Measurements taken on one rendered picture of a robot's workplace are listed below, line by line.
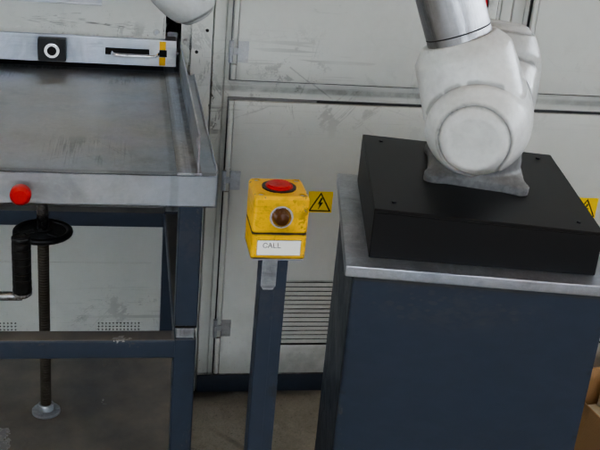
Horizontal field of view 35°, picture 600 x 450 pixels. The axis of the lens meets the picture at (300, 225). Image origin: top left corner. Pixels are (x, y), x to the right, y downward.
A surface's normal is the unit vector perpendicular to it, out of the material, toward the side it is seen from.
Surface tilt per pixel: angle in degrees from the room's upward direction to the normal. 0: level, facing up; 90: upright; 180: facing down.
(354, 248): 0
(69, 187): 90
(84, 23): 90
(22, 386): 0
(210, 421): 0
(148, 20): 90
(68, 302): 90
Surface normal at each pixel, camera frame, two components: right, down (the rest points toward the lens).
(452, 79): -0.45, 0.15
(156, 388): 0.08, -0.92
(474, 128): -0.22, 0.47
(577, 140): 0.16, 0.39
